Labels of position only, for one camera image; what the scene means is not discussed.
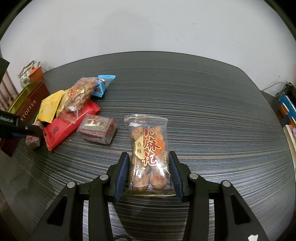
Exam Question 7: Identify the pink candy packet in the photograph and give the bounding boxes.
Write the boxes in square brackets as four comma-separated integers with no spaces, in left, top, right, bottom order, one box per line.
[25,120,43,149]

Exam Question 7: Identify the yellow snack packet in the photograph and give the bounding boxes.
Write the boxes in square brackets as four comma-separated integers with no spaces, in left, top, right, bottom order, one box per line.
[35,90,64,123]

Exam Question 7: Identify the red snack packet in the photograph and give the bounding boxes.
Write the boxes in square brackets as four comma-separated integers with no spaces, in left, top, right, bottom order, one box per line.
[43,100,100,151]

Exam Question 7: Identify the clear peanut snack bag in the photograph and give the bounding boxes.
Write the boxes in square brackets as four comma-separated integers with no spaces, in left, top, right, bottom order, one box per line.
[61,77,96,114]

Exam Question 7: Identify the dark brown snack packet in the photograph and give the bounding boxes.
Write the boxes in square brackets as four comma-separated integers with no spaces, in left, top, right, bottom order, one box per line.
[77,114,117,145]

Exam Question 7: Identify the fried twist snack bag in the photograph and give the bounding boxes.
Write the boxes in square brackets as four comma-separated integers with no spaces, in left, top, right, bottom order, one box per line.
[124,114,174,195]

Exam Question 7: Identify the blue snack packet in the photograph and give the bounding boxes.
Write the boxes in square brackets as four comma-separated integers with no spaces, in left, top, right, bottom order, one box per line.
[92,75,116,97]

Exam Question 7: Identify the red gold toffee tin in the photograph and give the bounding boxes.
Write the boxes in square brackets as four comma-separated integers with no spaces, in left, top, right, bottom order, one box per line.
[1,80,49,157]

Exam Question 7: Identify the striped curtain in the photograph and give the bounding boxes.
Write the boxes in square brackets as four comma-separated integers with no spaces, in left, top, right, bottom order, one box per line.
[0,69,18,111]

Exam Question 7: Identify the orange lidded tea cup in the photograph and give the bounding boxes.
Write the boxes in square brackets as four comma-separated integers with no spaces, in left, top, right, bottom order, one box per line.
[29,66,43,83]

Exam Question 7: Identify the white cable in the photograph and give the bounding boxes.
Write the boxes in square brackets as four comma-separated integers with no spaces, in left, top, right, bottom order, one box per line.
[262,81,290,91]

